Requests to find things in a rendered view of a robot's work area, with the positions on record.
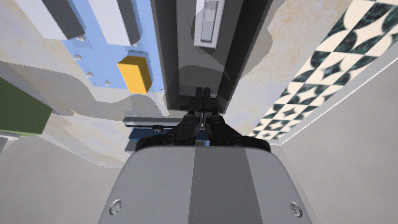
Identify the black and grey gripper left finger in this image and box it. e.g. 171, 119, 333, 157
135, 87, 202, 151

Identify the yellow rectangular block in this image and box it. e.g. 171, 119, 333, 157
117, 55, 152, 94

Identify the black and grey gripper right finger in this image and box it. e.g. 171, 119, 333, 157
203, 87, 271, 152

